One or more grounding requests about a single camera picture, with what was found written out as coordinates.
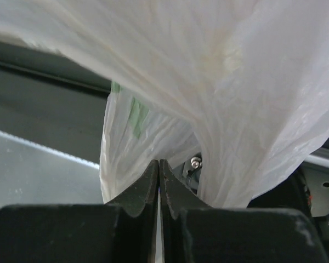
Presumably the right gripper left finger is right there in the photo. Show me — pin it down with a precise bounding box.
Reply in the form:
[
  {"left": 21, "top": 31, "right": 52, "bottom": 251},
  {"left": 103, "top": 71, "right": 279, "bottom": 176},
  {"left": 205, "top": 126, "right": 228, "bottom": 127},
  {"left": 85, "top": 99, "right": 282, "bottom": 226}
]
[{"left": 0, "top": 160, "right": 159, "bottom": 262}]

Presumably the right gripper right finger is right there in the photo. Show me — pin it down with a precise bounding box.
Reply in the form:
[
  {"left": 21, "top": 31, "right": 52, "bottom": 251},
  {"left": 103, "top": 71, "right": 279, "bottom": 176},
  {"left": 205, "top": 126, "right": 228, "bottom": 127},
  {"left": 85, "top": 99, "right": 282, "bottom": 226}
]
[{"left": 159, "top": 159, "right": 329, "bottom": 262}]

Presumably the white plastic fruit bag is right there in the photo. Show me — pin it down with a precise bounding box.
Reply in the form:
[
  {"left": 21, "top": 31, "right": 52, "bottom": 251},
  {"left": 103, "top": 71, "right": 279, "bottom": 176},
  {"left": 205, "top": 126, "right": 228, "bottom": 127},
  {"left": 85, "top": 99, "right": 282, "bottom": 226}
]
[{"left": 0, "top": 1, "right": 329, "bottom": 208}]

